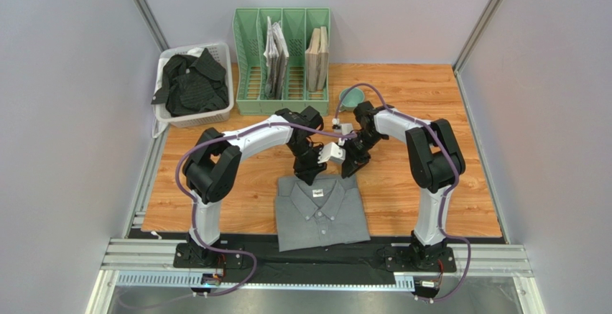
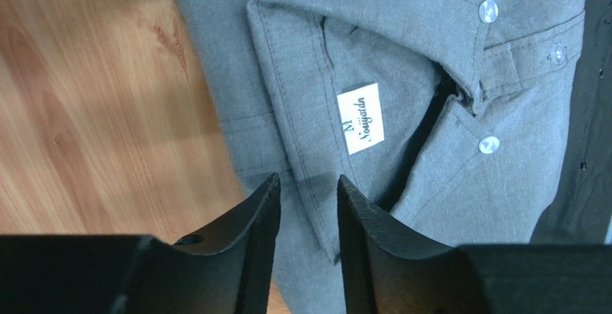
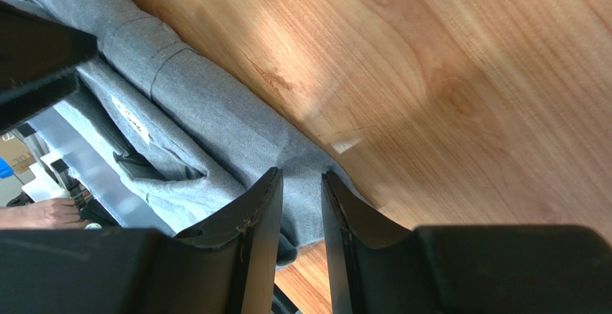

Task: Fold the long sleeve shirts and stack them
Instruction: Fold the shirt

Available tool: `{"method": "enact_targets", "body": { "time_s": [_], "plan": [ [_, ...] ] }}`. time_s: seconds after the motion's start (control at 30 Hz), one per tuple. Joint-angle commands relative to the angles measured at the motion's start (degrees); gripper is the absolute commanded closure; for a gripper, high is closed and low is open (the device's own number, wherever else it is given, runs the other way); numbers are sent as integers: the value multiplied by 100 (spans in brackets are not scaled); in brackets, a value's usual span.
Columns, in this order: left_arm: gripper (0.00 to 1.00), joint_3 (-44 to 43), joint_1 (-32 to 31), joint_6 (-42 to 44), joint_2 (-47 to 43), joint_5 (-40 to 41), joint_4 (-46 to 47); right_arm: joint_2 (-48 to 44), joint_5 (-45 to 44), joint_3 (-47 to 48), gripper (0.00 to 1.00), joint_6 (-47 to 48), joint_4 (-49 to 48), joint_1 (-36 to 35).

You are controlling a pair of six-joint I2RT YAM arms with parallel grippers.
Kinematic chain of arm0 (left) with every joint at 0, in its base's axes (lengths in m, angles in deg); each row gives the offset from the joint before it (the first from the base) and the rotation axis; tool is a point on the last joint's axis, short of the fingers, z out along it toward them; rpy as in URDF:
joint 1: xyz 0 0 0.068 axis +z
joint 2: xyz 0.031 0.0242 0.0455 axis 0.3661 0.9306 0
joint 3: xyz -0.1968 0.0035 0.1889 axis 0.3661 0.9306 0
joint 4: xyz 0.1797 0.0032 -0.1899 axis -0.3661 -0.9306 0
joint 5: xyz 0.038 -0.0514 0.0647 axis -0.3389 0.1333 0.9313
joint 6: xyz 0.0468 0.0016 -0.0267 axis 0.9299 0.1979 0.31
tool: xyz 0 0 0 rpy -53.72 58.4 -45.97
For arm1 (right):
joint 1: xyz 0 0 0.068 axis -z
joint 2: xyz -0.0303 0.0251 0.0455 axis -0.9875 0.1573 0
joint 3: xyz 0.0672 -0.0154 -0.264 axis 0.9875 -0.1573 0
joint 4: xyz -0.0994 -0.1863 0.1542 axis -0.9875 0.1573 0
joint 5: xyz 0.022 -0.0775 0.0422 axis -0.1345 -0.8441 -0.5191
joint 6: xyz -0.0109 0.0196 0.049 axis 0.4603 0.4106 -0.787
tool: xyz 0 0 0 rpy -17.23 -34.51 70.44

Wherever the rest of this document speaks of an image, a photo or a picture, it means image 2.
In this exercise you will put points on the grey long sleeve shirt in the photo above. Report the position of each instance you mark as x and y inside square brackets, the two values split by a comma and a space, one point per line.
[452, 115]

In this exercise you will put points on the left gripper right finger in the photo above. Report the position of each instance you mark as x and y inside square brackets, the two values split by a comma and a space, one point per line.
[388, 267]

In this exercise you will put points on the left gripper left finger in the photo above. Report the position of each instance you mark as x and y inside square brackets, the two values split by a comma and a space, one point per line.
[223, 267]

